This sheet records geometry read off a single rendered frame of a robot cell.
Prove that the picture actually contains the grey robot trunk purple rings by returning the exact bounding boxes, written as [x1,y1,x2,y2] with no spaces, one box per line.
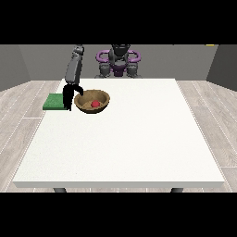
[94,44,143,80]

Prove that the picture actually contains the brown wooden bowl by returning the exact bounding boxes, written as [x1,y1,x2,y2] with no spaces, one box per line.
[73,89,111,114]

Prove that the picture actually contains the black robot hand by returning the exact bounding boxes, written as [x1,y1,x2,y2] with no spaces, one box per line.
[62,82,84,112]

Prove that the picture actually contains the green square pad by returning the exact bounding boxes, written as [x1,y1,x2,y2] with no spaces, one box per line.
[42,94,69,111]

